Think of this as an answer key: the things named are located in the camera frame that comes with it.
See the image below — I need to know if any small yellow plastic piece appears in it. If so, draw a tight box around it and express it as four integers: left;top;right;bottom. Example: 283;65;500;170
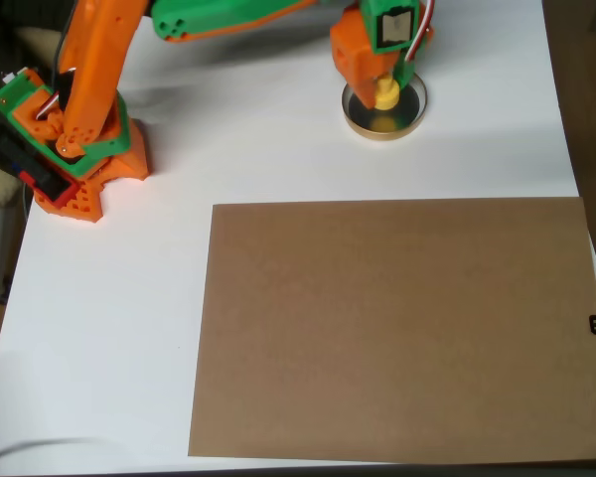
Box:
373;74;401;111

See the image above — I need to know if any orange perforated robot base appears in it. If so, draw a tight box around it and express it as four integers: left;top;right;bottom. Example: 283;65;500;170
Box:
32;118;151;225

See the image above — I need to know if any round dish with gold rim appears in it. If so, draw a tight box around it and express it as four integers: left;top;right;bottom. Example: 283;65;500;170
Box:
341;69;428;142

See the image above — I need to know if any brown cardboard sheet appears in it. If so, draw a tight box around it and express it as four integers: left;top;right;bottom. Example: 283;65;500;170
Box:
187;196;596;466

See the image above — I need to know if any black red table clamp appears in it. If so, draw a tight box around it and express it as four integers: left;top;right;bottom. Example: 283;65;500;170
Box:
0;121;78;205

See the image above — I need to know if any red white servo cable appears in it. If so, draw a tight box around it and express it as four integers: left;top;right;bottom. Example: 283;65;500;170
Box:
404;0;437;66

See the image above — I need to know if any grey cable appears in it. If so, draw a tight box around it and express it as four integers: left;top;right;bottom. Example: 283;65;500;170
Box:
0;436;100;477

